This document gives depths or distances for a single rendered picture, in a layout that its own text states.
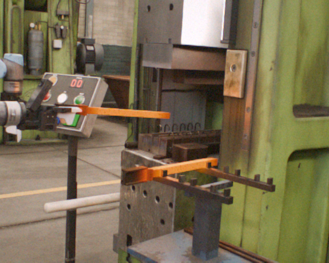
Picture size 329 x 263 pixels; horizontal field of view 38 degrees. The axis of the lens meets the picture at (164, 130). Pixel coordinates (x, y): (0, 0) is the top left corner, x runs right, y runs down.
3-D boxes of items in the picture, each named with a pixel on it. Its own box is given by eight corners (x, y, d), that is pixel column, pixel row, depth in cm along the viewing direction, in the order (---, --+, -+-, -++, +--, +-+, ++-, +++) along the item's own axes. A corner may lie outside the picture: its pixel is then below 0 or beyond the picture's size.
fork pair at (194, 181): (192, 186, 136) (192, 179, 136) (178, 181, 140) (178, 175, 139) (240, 175, 152) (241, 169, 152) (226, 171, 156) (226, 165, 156)
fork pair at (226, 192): (225, 196, 128) (226, 189, 127) (209, 191, 131) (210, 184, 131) (272, 183, 144) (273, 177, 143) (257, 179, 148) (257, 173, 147)
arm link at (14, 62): (0, 52, 194) (21, 54, 199) (-1, 80, 196) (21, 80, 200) (3, 53, 188) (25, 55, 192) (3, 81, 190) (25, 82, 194)
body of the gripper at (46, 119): (48, 127, 158) (13, 128, 151) (50, 102, 157) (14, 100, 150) (58, 131, 152) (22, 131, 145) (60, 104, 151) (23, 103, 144)
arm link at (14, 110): (0, 99, 147) (9, 102, 141) (14, 100, 150) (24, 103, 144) (-1, 123, 148) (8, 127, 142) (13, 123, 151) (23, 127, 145)
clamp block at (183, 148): (185, 165, 181) (186, 148, 180) (171, 160, 187) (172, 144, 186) (208, 162, 188) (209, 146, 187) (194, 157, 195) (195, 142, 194)
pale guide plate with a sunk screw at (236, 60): (239, 97, 173) (243, 50, 170) (222, 95, 180) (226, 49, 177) (244, 97, 174) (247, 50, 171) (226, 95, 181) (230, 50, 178)
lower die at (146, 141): (165, 158, 190) (166, 137, 189) (137, 148, 206) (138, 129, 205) (239, 151, 215) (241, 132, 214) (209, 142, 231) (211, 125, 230)
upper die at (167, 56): (171, 69, 185) (172, 44, 183) (142, 66, 200) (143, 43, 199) (246, 72, 210) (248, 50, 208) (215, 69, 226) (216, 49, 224)
